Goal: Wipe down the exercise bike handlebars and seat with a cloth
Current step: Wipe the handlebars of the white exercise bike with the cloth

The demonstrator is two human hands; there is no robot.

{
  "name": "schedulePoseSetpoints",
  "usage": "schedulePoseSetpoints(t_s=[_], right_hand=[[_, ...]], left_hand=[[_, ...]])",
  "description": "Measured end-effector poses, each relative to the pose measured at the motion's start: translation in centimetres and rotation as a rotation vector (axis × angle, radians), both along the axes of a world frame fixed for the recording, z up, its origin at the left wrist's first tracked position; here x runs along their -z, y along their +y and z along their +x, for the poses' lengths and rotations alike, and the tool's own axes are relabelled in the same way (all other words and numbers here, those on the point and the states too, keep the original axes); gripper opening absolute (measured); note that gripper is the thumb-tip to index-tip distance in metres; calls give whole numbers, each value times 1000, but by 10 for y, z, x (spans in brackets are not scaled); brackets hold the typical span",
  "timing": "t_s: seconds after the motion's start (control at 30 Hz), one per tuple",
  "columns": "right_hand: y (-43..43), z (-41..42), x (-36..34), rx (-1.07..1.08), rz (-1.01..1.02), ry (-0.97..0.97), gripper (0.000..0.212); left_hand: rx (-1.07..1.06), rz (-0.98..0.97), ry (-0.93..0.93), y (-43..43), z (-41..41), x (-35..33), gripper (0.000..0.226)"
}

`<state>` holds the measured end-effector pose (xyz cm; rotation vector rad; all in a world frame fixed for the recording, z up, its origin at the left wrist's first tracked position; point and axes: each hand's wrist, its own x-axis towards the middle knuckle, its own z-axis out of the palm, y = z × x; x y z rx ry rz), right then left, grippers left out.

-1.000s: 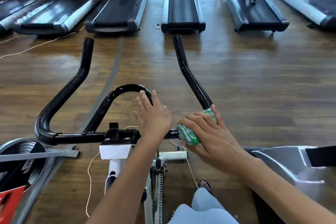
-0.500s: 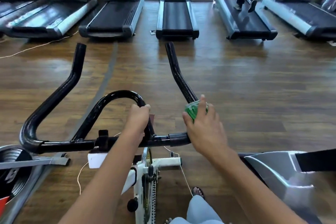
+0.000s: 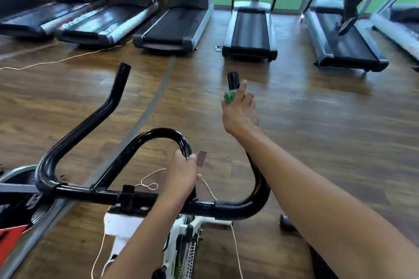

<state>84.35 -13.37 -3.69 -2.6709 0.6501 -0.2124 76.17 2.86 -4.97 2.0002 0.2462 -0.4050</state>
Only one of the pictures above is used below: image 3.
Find person's right forearm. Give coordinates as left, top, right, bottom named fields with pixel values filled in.
left=236, top=125, right=419, bottom=279

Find white bike with yellow flywheel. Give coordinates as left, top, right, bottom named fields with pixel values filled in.
left=101, top=187, right=233, bottom=279

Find red and grey spin bike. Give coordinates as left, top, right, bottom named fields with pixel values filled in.
left=0, top=164, right=73, bottom=270

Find white floor cable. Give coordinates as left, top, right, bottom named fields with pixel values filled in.
left=0, top=43, right=127, bottom=71

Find black handlebars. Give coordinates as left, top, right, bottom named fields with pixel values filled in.
left=34, top=62, right=271, bottom=221

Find thin white cable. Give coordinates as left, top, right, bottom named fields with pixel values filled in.
left=90, top=167, right=244, bottom=279

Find person's left hand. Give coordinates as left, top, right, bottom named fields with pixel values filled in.
left=159, top=149, right=199, bottom=214

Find person's right hand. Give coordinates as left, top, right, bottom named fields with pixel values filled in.
left=221, top=79, right=261, bottom=139

